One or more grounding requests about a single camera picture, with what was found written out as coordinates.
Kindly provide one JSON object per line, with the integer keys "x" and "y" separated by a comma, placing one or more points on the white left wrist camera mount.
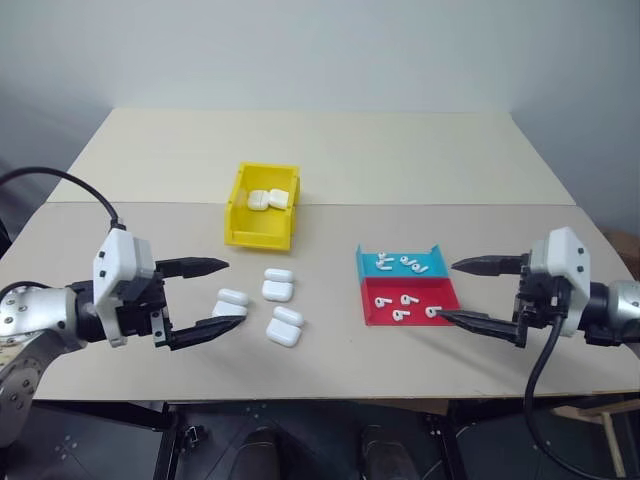
{"x": 116, "y": 262}

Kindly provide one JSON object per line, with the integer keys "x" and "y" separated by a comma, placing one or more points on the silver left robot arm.
{"x": 35, "y": 310}

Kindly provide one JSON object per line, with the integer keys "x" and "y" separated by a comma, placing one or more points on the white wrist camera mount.
{"x": 116, "y": 262}
{"x": 565, "y": 255}

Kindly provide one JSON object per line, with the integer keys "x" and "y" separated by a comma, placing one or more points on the light wooden frame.
{"x": 612, "y": 417}

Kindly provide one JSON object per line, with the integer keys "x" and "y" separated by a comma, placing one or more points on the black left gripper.
{"x": 140, "y": 310}

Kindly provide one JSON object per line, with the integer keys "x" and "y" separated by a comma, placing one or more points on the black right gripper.
{"x": 537, "y": 296}

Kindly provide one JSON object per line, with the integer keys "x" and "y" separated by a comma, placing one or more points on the yellow plastic bin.
{"x": 260, "y": 227}

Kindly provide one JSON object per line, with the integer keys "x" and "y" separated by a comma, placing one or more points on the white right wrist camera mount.
{"x": 565, "y": 255}

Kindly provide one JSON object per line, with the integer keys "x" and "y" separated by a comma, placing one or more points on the brown wooden board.
{"x": 622, "y": 250}

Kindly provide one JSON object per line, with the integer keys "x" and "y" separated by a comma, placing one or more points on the red plastic tray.
{"x": 371, "y": 315}

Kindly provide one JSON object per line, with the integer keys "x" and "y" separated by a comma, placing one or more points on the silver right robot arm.
{"x": 622, "y": 305}

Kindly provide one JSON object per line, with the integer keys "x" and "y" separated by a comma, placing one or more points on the teal plastic tray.
{"x": 371, "y": 266}

